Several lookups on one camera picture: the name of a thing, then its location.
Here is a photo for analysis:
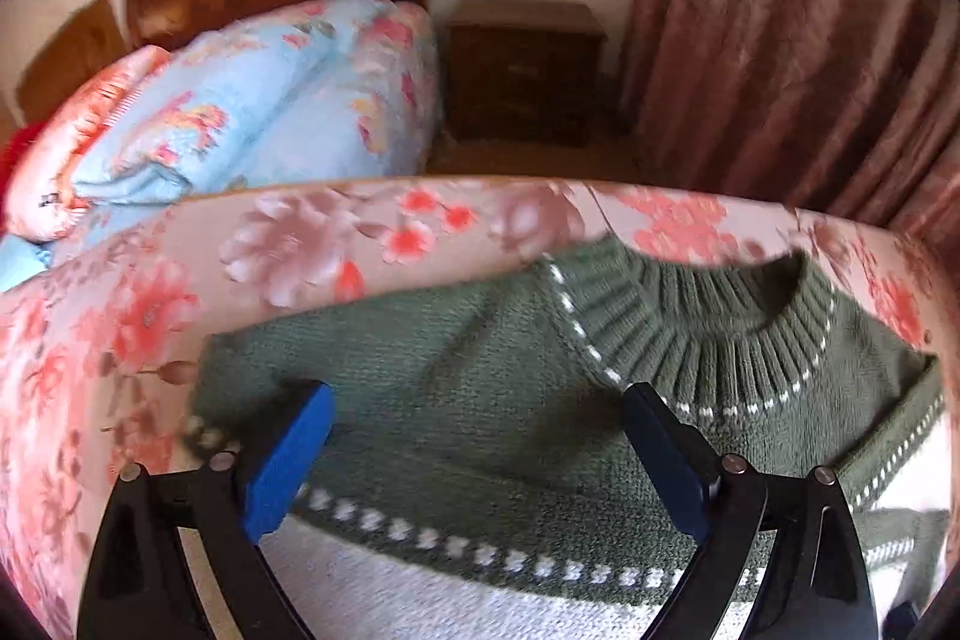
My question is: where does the pink floral bed sheet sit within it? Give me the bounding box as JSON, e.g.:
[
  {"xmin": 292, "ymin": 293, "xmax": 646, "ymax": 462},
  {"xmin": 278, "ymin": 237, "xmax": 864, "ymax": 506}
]
[{"xmin": 0, "ymin": 175, "xmax": 960, "ymax": 640}]

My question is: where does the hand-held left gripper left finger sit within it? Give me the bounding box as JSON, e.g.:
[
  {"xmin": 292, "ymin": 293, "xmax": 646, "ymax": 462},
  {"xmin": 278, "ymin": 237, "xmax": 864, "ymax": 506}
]
[{"xmin": 77, "ymin": 380, "xmax": 336, "ymax": 640}]

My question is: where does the orange floral pillow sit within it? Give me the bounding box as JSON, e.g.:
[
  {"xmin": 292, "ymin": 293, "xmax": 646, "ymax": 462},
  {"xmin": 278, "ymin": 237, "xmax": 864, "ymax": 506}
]
[{"xmin": 4, "ymin": 44, "xmax": 173, "ymax": 240}]

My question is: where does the pink floral curtain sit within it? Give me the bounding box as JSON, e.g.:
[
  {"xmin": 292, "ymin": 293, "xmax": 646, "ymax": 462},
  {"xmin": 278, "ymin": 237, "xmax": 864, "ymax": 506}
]
[{"xmin": 615, "ymin": 0, "xmax": 960, "ymax": 251}]

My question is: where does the dark wooden nightstand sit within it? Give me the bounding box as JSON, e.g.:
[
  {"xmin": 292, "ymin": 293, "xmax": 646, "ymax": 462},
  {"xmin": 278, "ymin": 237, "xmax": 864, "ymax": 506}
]
[{"xmin": 444, "ymin": 0, "xmax": 608, "ymax": 146}]

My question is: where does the light blue floral quilt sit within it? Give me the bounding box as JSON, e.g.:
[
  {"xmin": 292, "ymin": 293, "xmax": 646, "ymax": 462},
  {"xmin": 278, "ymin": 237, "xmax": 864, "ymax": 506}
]
[{"xmin": 0, "ymin": 0, "xmax": 440, "ymax": 292}]

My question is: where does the green and white knit sweater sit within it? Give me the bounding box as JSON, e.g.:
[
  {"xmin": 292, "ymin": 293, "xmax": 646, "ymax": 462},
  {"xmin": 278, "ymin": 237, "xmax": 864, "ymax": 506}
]
[{"xmin": 184, "ymin": 235, "xmax": 950, "ymax": 640}]

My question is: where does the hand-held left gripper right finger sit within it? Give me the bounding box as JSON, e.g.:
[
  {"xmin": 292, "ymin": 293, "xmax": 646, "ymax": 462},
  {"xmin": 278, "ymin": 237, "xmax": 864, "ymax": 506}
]
[{"xmin": 621, "ymin": 381, "xmax": 878, "ymax": 640}]

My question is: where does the red cloth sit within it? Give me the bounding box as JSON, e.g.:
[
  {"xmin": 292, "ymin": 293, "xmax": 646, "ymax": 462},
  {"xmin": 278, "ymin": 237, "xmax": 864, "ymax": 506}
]
[{"xmin": 0, "ymin": 122, "xmax": 38, "ymax": 214}]

